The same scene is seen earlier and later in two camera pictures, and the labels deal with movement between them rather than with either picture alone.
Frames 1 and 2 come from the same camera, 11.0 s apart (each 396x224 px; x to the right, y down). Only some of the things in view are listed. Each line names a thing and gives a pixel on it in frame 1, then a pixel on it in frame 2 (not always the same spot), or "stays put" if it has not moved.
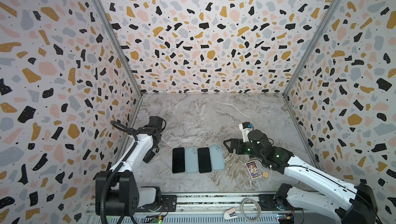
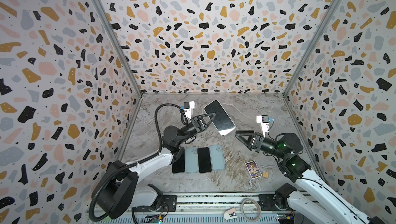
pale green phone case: x=217 y=156 stays put
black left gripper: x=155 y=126 to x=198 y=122
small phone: x=204 y=160 stays put
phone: x=178 y=160 stays put
